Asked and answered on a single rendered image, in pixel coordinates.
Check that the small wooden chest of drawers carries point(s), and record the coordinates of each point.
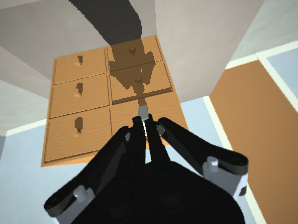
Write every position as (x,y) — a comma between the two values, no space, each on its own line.
(88,157)

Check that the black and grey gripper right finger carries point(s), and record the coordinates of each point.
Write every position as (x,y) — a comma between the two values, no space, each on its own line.
(223,167)

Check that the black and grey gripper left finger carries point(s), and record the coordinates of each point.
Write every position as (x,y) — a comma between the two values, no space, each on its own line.
(118,158)

